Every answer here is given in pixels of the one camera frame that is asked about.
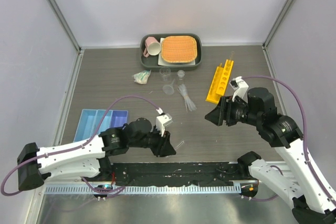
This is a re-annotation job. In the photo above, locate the blue three-compartment organizer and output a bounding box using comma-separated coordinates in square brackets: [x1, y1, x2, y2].
[74, 109, 128, 142]

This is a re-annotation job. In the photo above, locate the dark green plastic tray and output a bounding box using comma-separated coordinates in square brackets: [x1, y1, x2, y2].
[139, 33, 202, 71]

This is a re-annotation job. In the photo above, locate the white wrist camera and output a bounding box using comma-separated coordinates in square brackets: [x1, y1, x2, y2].
[155, 108, 173, 137]
[230, 76, 249, 102]

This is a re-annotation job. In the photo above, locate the pink ceramic mug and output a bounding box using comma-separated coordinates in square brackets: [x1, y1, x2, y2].
[143, 36, 161, 57]

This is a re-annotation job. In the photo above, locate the yellow test tube rack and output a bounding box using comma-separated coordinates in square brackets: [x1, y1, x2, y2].
[205, 59, 234, 104]

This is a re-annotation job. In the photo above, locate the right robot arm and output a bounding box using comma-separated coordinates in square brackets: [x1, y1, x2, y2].
[205, 88, 335, 223]

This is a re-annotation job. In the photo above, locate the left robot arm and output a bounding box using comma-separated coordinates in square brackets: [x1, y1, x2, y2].
[17, 114, 176, 191]

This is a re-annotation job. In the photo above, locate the white slotted cable duct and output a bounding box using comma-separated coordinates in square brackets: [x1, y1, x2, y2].
[45, 184, 241, 195]

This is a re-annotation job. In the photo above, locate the clear plastic funnel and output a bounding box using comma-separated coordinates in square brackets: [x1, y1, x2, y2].
[162, 79, 175, 95]

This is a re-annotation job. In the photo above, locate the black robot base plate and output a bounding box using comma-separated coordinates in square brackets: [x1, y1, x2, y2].
[81, 161, 269, 187]

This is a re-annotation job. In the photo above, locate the bundle of plastic pipettes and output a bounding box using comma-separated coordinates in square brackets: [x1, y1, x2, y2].
[177, 84, 197, 111]

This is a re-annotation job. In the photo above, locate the crumpled plastic glove packet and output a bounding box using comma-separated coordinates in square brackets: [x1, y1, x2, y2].
[132, 70, 151, 85]

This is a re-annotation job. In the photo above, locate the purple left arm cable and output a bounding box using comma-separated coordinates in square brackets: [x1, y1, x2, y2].
[1, 95, 162, 196]

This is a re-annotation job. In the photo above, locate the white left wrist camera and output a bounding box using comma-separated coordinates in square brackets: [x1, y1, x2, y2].
[155, 108, 173, 137]

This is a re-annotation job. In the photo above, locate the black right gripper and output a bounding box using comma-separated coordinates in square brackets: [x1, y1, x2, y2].
[205, 94, 261, 126]

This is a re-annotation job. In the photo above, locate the clear glass beaker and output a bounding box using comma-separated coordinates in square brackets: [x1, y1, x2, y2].
[160, 67, 171, 82]

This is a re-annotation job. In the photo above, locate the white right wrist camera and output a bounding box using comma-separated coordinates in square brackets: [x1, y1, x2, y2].
[230, 76, 249, 102]

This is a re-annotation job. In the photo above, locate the orange woven basket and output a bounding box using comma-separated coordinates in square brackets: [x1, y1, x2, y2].
[161, 36, 198, 63]

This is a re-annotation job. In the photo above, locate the clear glass stoppered bottle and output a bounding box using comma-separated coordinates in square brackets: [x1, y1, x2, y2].
[177, 70, 185, 80]

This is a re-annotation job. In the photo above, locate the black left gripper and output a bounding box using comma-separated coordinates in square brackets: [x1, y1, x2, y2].
[129, 124, 176, 157]

